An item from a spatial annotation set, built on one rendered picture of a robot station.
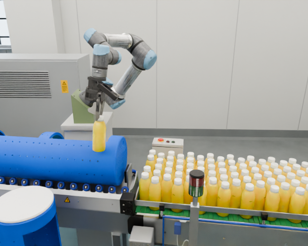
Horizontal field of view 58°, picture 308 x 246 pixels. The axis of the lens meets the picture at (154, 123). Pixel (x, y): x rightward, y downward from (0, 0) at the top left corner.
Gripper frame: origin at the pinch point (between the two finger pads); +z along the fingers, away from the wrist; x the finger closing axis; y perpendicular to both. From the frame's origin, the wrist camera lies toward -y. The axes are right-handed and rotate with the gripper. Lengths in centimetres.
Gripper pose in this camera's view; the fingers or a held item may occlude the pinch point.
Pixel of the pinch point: (99, 117)
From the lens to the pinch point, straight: 142.6
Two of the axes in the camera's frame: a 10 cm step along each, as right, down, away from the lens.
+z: -1.4, 9.6, 2.6
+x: -1.0, 2.5, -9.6
